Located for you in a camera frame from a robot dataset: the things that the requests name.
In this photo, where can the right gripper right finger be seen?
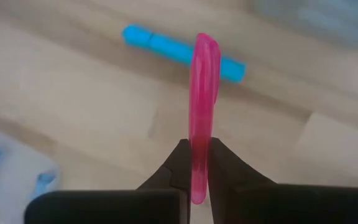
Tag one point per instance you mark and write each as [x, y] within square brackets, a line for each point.
[228, 174]

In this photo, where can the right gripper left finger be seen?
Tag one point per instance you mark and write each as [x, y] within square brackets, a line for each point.
[176, 174]

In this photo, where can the pink translucent marker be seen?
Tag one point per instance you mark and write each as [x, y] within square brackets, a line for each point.
[204, 93]

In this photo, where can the cyan opaque marker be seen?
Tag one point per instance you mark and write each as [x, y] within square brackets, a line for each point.
[154, 42]

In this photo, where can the clear plastic bin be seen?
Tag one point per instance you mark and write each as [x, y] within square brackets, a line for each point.
[11, 174]

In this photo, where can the light grey plastic bin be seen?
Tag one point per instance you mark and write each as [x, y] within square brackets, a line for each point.
[322, 18]

